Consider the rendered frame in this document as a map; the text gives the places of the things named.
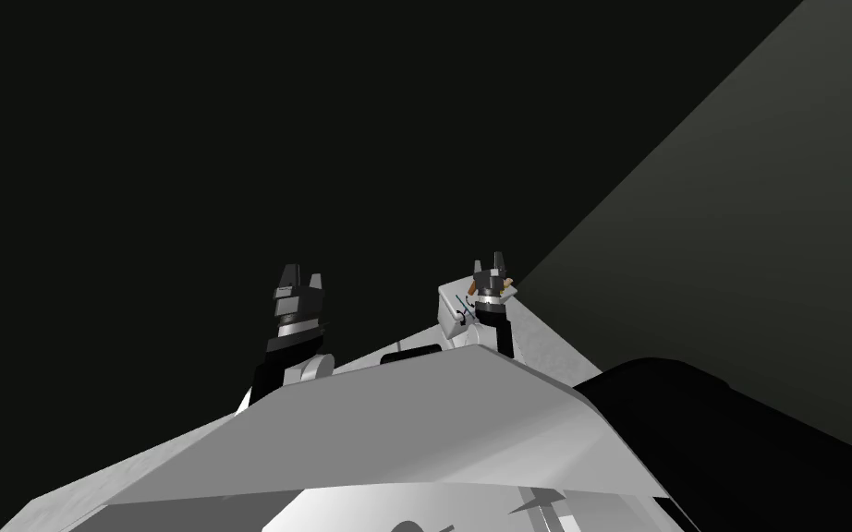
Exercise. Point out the orange thin stick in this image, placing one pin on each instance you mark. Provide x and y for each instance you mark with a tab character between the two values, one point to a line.
473	288

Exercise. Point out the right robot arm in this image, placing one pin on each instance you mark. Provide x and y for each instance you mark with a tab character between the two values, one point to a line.
729	451

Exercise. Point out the white box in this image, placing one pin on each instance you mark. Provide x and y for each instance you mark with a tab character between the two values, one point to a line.
452	325

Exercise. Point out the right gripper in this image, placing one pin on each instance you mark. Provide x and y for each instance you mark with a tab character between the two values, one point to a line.
490	283

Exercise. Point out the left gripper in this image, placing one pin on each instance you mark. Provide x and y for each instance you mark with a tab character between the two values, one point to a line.
297	303

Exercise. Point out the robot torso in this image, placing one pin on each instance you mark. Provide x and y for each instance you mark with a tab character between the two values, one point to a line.
411	421

